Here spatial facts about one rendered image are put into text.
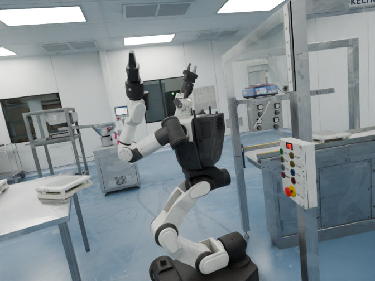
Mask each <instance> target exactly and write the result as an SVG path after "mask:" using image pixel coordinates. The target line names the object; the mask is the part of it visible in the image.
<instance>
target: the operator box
mask: <svg viewBox="0 0 375 281"><path fill-rule="evenodd" d="M286 142H289V143H292V145H293V150H290V149H287V148H286ZM280 148H282V149H283V151H284V152H285V153H284V154H283V155H281V156H283V157H284V159H285V161H284V163H281V164H284V166H285V167H286V169H285V170H284V171H283V170H282V172H284V173H285V175H286V177H285V178H282V183H283V193H284V194H285V188H286V187H289V185H293V186H294V188H295V190H296V197H292V196H290V197H289V198H290V199H292V200H294V201H295V202H296V203H297V204H299V205H300V206H302V207H303V208H304V209H310V208H313V207H317V206H318V201H317V198H318V192H317V189H316V167H315V157H316V151H315V144H314V143H310V142H307V141H304V140H299V139H295V138H291V137H289V138H281V139H280ZM290 152H293V154H294V159H291V158H290V156H289V153H290ZM295 156H296V157H295ZM297 157H300V158H299V159H298V158H297ZM286 160H287V161H286ZM290 161H294V163H295V165H297V166H295V167H294V168H292V167H291V166H290ZM298 166H299V167H301V168H299V167H298ZM291 169H294V170H295V176H292V175H291V173H290V170H291ZM297 173H298V174H297ZM299 175H300V176H299ZM287 176H288V178H287ZM292 177H294V178H295V180H296V182H297V183H296V184H292V182H291V178H292ZM298 183H299V184H298ZM301 197H302V198H301ZM303 198H304V199H303Z"/></svg>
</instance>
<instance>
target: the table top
mask: <svg viewBox="0 0 375 281"><path fill-rule="evenodd" d="M74 175H75V172H74V171H69V172H64V173H60V174H56V175H52V176H47V177H43V178H38V179H35V180H30V181H25V182H20V183H16V184H12V185H9V188H7V189H5V190H3V191H2V193H1V194H0V242H3V241H6V240H9V239H13V238H16V237H19V236H22V235H26V234H29V233H32V232H35V231H39V230H42V229H45V228H48V227H52V226H55V225H58V224H62V223H65V222H68V221H70V213H71V203H72V197H73V196H70V197H68V198H67V199H65V200H58V199H44V198H41V199H38V198H37V195H38V193H37V191H36V190H35V189H36V188H38V187H40V186H43V185H45V184H47V183H50V182H52V181H55V180H58V179H59V178H62V177H64V176H74Z"/></svg>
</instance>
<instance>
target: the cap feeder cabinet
mask: <svg viewBox="0 0 375 281"><path fill-rule="evenodd" d="M93 154H94V159H95V164H96V167H97V172H98V177H99V182H100V187H101V191H102V192H103V193H105V196H107V194H106V193H107V192H111V191H115V190H121V189H124V188H129V187H133V186H138V187H137V189H139V185H140V183H141V181H140V174H139V170H138V165H137V161H136V162H133V163H130V162H123V161H121V160H120V159H119V157H118V143H117V142H116V143H114V144H112V145H109V147H107V146H102V145H99V146H96V148H95V149H94V150H93Z"/></svg>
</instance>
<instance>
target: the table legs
mask: <svg viewBox="0 0 375 281"><path fill-rule="evenodd" d="M73 200H74V205H75V209H76V214H77V217H78V222H79V226H80V230H81V234H82V238H83V242H84V246H85V251H86V252H89V251H90V246H89V242H88V237H87V234H86V230H85V225H84V221H83V216H82V213H81V209H80V204H79V200H78V195H77V192H76V193H74V194H73ZM58 227H59V232H60V235H61V239H62V244H63V247H64V251H65V255H66V259H67V262H68V266H69V270H70V274H71V278H72V281H82V280H81V276H80V271H79V267H78V263H77V260H76V256H75V251H74V247H73V243H72V240H71V236H70V231H69V227H68V223H67V222H65V223H62V224H58Z"/></svg>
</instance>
